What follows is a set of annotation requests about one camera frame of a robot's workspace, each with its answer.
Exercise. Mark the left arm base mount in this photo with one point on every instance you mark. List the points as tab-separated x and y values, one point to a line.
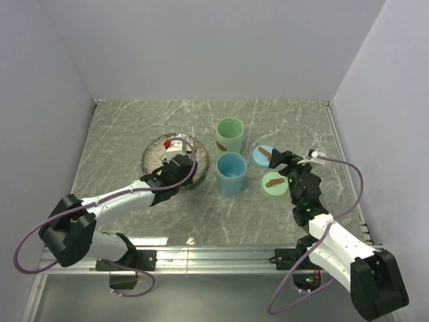
128	271

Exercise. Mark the blue lid brown handle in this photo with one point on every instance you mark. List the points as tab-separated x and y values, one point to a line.
261	156

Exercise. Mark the blue cylindrical container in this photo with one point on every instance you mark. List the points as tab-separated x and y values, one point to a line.
231	169

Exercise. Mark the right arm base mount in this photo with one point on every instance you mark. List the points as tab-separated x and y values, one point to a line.
307	277

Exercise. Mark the aluminium front rail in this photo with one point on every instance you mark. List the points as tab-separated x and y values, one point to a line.
229	259

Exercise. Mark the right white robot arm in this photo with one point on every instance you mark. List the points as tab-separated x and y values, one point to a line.
372	277

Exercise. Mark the green lid brown handle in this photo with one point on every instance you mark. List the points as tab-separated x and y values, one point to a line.
274	185

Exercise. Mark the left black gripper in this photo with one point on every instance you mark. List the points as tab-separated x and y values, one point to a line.
188	179

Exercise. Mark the speckled ceramic plate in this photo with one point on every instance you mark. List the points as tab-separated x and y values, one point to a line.
155	153

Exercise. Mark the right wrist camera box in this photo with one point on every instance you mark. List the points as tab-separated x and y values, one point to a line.
314	158

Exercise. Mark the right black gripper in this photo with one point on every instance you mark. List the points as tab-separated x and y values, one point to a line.
287	157

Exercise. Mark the green cylindrical container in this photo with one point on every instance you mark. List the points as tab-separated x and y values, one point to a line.
229	136

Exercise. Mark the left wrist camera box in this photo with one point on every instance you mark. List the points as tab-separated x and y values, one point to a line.
172	149

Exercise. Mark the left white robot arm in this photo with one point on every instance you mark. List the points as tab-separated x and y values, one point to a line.
72	233

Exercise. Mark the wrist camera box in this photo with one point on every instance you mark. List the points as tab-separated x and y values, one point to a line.
314	158
172	149

